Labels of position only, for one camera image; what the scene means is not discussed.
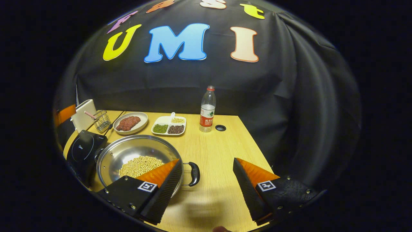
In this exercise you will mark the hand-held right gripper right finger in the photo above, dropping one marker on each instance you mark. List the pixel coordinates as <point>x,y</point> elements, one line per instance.
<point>248,193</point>

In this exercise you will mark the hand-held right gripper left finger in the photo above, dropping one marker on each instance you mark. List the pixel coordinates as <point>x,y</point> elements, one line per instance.
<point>165,193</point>

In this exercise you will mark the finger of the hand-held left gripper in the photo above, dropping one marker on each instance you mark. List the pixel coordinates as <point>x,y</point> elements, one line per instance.
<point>66,114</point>

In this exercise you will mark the black induction cooktop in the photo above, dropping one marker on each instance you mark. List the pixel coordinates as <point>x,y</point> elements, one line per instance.
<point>82,151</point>

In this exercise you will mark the white toaster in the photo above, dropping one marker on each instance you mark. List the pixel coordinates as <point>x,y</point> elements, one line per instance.
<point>82,116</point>

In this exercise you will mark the pile of soybeans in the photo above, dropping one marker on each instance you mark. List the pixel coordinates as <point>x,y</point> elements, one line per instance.
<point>138,166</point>

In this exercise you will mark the red meat piece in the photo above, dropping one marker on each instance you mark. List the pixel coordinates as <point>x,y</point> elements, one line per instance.
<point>128,123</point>

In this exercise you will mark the pile of dark red beans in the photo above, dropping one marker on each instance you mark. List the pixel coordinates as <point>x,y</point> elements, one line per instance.
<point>176,129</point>

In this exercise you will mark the pile of green mung beans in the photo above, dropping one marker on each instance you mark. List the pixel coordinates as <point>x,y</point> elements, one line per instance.
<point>160,128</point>

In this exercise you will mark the black table grommet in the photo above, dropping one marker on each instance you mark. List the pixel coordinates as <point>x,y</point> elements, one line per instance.
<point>220,128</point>

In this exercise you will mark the white divided dish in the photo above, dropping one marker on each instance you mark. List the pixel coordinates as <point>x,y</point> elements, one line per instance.
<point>162,120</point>

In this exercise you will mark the small heap of yellow beans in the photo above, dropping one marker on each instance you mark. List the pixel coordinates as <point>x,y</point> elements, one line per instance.
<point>178,120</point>

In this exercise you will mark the white round plate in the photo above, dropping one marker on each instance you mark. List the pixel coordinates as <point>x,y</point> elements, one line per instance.
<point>141,120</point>

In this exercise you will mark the clear plastic water bottle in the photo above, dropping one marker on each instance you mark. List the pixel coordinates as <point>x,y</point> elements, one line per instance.
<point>207,116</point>

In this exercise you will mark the black backdrop cloth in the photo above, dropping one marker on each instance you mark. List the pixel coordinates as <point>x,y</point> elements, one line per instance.
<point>257,96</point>

